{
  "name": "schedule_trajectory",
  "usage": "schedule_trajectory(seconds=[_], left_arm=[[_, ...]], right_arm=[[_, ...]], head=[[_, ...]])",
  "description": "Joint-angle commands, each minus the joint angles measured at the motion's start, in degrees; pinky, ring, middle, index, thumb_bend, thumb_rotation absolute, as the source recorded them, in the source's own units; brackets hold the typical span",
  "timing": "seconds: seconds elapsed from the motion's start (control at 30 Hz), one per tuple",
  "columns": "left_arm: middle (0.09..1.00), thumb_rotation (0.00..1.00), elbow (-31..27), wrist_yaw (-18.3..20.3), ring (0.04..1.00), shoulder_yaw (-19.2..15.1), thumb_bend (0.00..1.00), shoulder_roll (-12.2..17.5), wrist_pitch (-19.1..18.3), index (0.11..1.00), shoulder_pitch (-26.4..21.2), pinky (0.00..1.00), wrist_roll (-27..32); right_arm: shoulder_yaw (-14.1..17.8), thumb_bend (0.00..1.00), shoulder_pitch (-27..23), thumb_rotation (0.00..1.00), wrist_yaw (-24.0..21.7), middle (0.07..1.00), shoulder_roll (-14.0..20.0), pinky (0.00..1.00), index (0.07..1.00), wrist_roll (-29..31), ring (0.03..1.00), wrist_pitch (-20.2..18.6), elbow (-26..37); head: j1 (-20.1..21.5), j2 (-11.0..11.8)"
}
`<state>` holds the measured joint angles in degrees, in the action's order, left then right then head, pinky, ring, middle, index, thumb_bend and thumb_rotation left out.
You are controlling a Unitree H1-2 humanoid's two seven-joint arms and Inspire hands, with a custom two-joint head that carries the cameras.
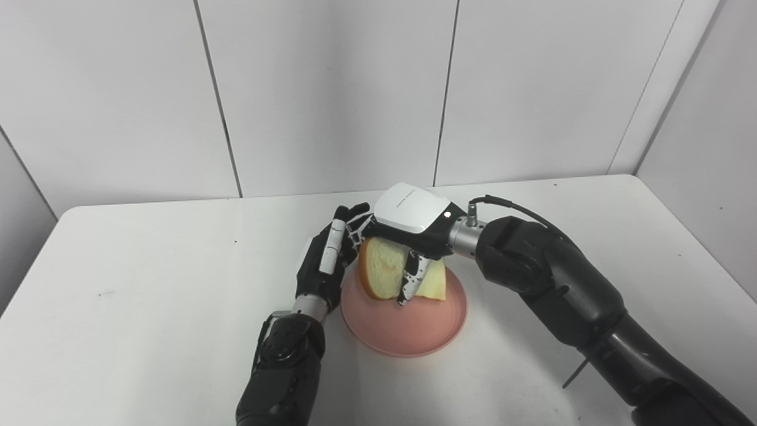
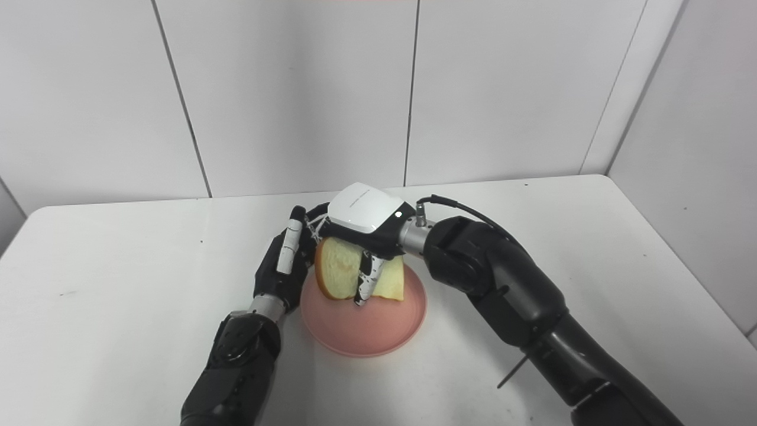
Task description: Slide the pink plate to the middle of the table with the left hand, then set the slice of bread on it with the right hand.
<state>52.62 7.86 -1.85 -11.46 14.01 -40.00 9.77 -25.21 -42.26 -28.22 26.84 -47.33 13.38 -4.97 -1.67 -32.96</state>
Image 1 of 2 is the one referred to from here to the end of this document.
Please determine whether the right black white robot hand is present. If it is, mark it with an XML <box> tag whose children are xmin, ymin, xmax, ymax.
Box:
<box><xmin>367</xmin><ymin>182</ymin><xmax>457</xmax><ymax>306</ymax></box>

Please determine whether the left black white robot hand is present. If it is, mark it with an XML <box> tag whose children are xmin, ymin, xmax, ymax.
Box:
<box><xmin>295</xmin><ymin>203</ymin><xmax>375</xmax><ymax>312</ymax></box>

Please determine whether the slice of bread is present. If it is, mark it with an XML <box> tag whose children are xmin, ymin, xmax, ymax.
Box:
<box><xmin>358</xmin><ymin>237</ymin><xmax>447</xmax><ymax>302</ymax></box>

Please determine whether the pink round plate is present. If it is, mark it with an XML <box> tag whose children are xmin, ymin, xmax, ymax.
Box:
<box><xmin>340</xmin><ymin>263</ymin><xmax>468</xmax><ymax>358</ymax></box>

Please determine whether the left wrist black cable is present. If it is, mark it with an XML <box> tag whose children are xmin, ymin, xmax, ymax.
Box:
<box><xmin>251</xmin><ymin>314</ymin><xmax>276</xmax><ymax>375</ymax></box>

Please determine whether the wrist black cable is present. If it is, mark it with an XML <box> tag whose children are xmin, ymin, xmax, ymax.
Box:
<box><xmin>251</xmin><ymin>314</ymin><xmax>276</xmax><ymax>375</ymax></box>
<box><xmin>467</xmin><ymin>195</ymin><xmax>570</xmax><ymax>243</ymax></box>

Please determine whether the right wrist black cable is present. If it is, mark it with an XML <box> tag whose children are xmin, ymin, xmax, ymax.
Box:
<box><xmin>467</xmin><ymin>195</ymin><xmax>570</xmax><ymax>243</ymax></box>

